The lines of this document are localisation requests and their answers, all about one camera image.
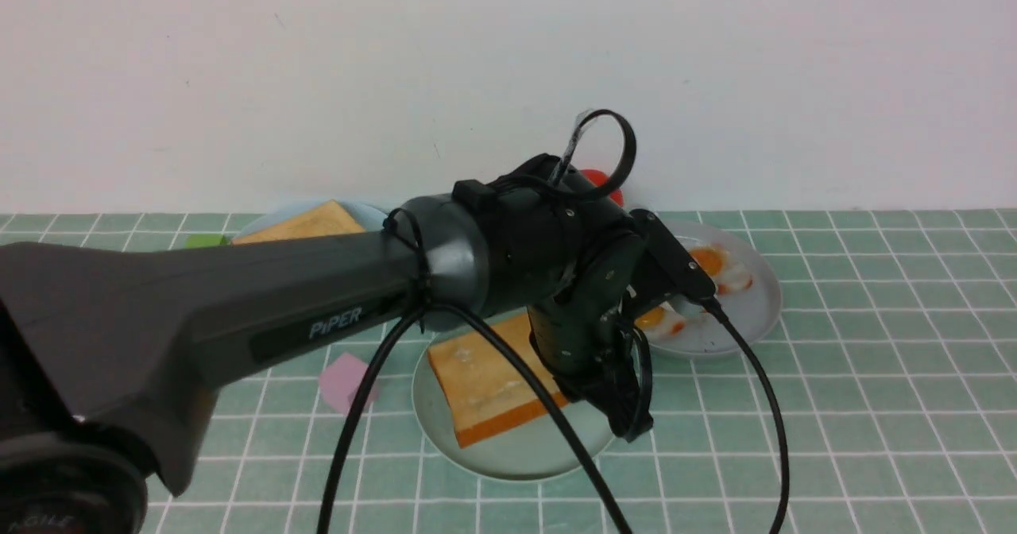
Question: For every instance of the right fried egg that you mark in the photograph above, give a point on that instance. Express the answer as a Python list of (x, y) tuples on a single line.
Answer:
[(729, 274)]

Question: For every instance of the fried egg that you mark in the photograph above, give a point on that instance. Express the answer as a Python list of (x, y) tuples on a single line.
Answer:
[(729, 274), (666, 321)]

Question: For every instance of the green foam cube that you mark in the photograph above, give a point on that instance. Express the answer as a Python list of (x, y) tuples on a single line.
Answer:
[(204, 240)]

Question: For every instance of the grey egg plate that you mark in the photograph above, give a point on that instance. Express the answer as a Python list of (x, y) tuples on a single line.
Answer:
[(754, 312)]

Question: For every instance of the teal centre plate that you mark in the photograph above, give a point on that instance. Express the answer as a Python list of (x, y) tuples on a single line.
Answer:
[(535, 451)]

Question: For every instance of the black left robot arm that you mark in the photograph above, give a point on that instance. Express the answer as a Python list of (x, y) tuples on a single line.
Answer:
[(112, 362)]

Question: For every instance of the toast slice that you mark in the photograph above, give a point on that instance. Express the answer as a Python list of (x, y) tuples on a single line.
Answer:
[(485, 394), (327, 219)]

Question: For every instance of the left fried egg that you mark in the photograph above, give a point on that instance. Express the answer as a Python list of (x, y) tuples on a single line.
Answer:
[(666, 321)]

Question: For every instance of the green checkered tablecloth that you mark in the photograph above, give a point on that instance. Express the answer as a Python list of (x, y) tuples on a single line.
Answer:
[(893, 361)]

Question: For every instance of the pink foam cube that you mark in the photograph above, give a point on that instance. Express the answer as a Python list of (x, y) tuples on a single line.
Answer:
[(340, 381)]

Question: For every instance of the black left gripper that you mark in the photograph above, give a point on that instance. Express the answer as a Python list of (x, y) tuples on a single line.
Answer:
[(578, 339)]

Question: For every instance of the light blue bread plate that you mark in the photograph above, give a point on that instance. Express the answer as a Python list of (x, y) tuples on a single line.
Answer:
[(368, 216)]

